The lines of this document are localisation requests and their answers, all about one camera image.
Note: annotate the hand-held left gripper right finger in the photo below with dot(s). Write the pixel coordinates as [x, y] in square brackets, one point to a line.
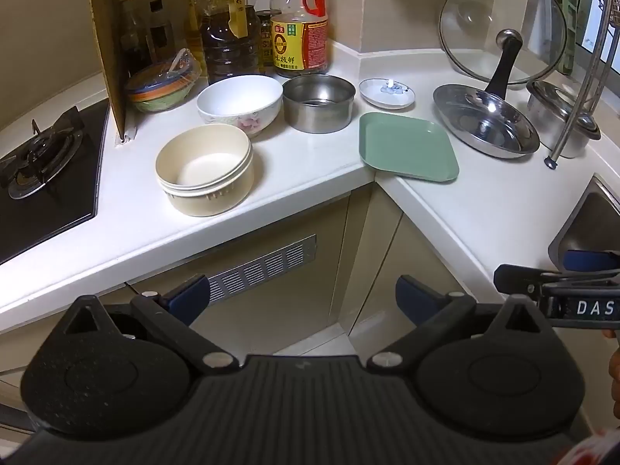
[411, 295]

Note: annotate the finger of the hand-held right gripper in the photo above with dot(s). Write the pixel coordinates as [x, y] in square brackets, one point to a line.
[586, 260]
[516, 281]

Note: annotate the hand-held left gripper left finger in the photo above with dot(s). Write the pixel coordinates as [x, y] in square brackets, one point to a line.
[189, 293]

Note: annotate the cream plastic bowl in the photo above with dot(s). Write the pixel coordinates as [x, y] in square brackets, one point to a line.
[203, 169]

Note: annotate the white floral ceramic bowl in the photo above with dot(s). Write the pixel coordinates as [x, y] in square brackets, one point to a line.
[237, 99]

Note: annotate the stainless steel bowl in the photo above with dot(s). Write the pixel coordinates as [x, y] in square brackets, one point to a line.
[317, 106]

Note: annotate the wrapped stack of colourful bowls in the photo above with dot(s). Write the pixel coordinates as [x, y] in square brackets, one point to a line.
[162, 87]

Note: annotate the person's right hand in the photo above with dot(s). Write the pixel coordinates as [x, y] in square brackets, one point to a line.
[615, 378]

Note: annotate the stainless steel sink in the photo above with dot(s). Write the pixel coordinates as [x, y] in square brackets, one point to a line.
[588, 232]

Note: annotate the beige cabinet door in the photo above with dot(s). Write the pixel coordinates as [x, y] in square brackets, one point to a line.
[290, 310]
[378, 252]

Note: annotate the metal vent grille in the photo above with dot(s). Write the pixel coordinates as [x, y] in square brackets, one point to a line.
[261, 266]

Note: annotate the person's red white clothing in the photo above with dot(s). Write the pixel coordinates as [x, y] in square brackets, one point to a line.
[600, 453]

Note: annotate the green square plate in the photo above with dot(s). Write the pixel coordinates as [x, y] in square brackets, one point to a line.
[407, 147]

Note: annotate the steel pot with lid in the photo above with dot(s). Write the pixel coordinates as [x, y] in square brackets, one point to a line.
[552, 116]

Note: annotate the black gas stove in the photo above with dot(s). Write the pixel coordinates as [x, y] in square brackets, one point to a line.
[53, 184]

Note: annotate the small white saucer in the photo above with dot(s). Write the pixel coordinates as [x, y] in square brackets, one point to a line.
[387, 97]

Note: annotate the metal dish rack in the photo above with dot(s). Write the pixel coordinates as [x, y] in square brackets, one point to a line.
[593, 58]

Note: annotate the green plastic tray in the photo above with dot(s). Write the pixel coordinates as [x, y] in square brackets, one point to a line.
[567, 24]

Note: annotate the large cooking oil bottle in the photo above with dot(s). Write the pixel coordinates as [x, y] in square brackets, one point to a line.
[227, 43]

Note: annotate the dark cap glass bottle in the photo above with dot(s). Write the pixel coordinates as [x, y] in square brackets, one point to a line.
[160, 34]

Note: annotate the yellow cap glass bottle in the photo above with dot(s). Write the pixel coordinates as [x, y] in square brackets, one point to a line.
[130, 34]

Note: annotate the brown cardboard sheet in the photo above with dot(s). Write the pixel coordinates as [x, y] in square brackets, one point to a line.
[109, 34]

